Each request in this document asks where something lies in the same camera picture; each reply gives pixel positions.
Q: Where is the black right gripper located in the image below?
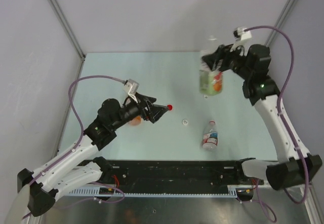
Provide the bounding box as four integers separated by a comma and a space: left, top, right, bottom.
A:
201, 41, 252, 80

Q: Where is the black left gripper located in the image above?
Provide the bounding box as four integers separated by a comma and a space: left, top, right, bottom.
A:
111, 92, 168, 130

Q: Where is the white green fruit tea bottle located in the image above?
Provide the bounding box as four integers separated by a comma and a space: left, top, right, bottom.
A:
199, 35, 223, 98

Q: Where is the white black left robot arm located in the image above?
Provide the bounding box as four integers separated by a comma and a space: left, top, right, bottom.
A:
17, 93, 169, 216

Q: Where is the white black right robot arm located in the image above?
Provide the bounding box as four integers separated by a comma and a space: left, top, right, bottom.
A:
149, 44, 322, 190

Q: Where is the orange label tea bottle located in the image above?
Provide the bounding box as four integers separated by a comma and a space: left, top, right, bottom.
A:
124, 97, 142, 126

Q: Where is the small white bottle cap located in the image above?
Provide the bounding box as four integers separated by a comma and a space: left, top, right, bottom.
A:
182, 119, 189, 125

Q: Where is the clear red label water bottle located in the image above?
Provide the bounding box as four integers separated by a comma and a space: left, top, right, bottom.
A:
201, 121, 218, 150

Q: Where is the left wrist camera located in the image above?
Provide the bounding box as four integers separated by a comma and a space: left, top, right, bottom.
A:
124, 79, 139, 94

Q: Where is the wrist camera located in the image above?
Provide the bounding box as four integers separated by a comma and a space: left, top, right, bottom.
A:
233, 26, 252, 43
124, 79, 139, 94

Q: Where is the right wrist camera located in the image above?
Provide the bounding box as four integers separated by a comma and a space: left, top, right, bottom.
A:
233, 26, 252, 43

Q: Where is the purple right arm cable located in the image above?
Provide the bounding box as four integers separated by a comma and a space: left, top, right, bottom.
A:
244, 25, 311, 204

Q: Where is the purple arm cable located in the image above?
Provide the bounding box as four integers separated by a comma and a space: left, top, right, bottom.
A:
22, 74, 127, 219
244, 25, 311, 204

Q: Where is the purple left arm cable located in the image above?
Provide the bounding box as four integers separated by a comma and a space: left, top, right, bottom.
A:
22, 74, 127, 219

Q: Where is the slotted cable duct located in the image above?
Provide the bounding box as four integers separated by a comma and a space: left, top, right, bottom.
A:
62, 185, 254, 198

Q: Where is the aluminium frame post right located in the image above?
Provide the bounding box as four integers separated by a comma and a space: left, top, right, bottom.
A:
264, 0, 298, 47

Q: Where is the aluminium frame post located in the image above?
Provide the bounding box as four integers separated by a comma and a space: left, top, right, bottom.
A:
48, 0, 86, 60
264, 0, 298, 47

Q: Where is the aluminium frame post left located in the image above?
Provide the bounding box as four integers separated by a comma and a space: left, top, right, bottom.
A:
48, 0, 86, 60

